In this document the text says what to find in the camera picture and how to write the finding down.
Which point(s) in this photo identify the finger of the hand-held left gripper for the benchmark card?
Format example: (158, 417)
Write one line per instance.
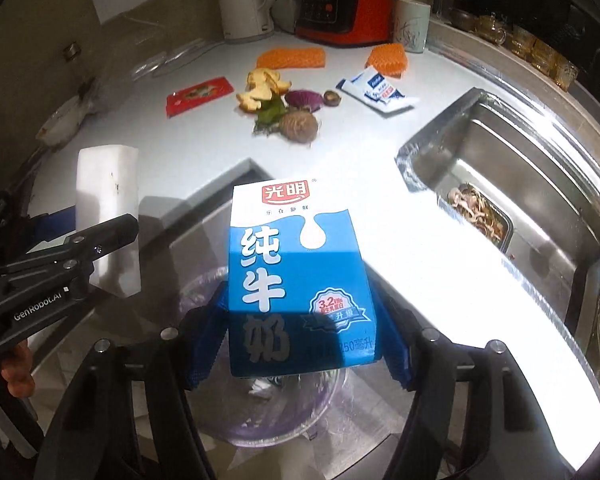
(52, 223)
(112, 230)

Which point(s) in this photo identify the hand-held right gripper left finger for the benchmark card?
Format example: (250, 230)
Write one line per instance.
(207, 345)

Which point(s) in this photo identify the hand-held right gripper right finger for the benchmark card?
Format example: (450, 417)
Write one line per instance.
(395, 355)

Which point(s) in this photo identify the white foam block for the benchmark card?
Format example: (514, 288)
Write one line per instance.
(107, 185)

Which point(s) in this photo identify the blue white milk carton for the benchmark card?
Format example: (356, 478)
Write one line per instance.
(300, 280)

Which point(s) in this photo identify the yellow orange peel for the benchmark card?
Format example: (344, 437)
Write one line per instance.
(252, 100)
(267, 79)

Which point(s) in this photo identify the person's left hand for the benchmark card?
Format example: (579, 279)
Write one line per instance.
(19, 370)

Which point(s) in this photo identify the white plate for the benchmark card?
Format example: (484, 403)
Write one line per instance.
(62, 125)

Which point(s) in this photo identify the red foil packet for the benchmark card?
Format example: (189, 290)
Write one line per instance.
(200, 96)

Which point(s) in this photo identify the metal tray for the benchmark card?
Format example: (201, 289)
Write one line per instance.
(502, 230)

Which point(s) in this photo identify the pile of food scraps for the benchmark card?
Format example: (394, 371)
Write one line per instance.
(472, 207)

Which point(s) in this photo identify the small metal clasp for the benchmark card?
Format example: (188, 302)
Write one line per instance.
(72, 52)

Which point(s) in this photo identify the green vegetable leaves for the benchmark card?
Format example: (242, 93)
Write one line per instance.
(270, 115)

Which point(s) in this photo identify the brown round taro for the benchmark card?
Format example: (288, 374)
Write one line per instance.
(298, 124)

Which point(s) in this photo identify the stainless steel sink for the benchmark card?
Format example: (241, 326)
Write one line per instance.
(540, 175)

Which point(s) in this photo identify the purple vegetable piece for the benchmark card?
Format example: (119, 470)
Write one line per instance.
(304, 99)

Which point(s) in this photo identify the brown mushroom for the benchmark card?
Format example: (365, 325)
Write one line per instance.
(332, 97)

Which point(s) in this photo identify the blue white packet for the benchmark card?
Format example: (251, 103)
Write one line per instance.
(392, 97)

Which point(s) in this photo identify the white electric kettle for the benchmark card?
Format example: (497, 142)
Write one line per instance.
(242, 0)

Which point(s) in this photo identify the red black blender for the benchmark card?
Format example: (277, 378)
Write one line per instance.
(340, 10)

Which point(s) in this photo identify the amber drinking glass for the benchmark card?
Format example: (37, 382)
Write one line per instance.
(545, 57)
(521, 41)
(566, 72)

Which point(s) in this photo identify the pale green ceramic cup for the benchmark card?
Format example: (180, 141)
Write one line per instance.
(410, 25)

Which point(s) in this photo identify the amber glass teapot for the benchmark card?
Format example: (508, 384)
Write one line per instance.
(491, 29)

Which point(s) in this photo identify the dark clay teapot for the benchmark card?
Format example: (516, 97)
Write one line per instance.
(464, 20)

